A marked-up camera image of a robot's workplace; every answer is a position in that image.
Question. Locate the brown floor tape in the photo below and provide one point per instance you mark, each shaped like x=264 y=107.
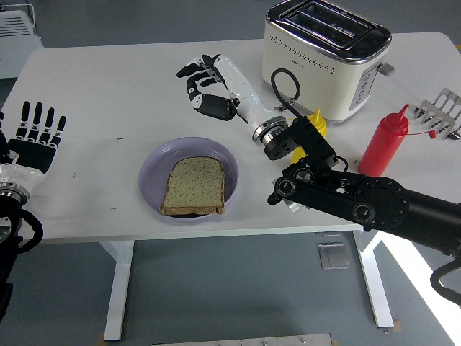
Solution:
x=396 y=324

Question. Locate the white table leg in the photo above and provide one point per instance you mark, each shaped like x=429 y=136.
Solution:
x=119 y=288
x=376 y=288

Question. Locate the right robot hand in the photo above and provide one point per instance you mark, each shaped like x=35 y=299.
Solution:
x=248 y=101

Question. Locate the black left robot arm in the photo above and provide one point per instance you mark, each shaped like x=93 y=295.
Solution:
x=11 y=234

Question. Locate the white slatted cart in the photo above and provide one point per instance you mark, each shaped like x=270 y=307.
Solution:
x=14 y=50

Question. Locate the metal floor outlet cover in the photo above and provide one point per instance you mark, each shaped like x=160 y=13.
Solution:
x=333 y=256

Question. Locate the purple round plate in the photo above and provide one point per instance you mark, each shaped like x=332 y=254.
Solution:
x=155 y=173

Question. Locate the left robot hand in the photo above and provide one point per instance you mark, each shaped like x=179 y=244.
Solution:
x=32 y=158

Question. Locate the cream and chrome toaster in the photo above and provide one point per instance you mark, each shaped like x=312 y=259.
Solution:
x=317 y=83

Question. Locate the silver metal toast rack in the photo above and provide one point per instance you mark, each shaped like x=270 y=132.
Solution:
x=441 y=115

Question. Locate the red squeeze bottle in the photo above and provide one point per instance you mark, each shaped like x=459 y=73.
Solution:
x=381 y=147

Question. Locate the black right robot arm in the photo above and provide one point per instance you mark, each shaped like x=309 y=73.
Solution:
x=381 y=202

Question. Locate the brown bread slice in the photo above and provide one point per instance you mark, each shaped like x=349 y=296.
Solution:
x=196 y=187

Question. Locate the yellow squeeze bottle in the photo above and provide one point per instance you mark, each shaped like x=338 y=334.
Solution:
x=320 y=124

